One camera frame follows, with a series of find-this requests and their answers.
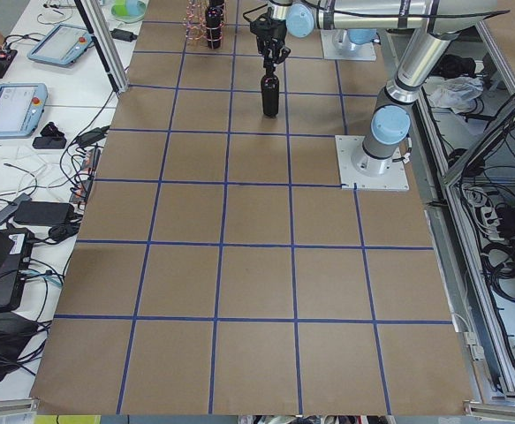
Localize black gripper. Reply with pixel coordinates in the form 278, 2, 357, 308
249, 6, 291, 64

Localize dark wine bottle moved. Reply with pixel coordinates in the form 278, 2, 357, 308
261, 67, 280, 117

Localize aluminium frame post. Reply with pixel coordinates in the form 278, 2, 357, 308
74, 0, 129, 95

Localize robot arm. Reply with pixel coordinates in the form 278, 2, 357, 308
249, 0, 500, 177
332, 28, 377, 51

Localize teach pendant near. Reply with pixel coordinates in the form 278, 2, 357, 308
0, 83, 49, 139

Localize dark wine bottle left slot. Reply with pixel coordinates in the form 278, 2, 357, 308
205, 0, 225, 49

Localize black power adapter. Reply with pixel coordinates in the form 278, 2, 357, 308
110, 28, 137, 42

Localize green bowl with blocks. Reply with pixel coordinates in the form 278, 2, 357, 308
110, 0, 147, 24

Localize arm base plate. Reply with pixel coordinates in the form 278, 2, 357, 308
321, 29, 377, 62
335, 135, 409, 192

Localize teach pendant far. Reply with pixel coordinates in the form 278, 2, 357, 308
27, 24, 93, 67

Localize teach pendant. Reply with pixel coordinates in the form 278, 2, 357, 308
0, 83, 49, 139
27, 24, 93, 67

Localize copper wire wine basket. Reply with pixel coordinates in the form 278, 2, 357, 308
183, 0, 226, 47

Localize black power brick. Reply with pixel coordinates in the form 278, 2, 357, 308
13, 201, 74, 226

